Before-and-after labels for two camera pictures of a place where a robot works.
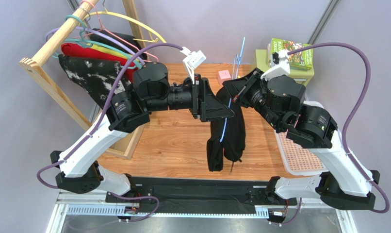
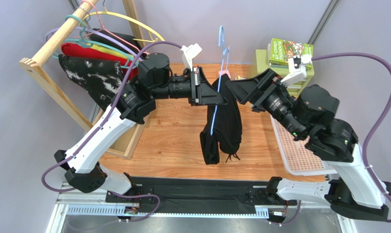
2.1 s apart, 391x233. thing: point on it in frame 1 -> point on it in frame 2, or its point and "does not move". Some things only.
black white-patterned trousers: [97, 77] does not move
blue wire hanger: [238, 56] -> [224, 50]
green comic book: [301, 60] does not move
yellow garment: [108, 51] does not move
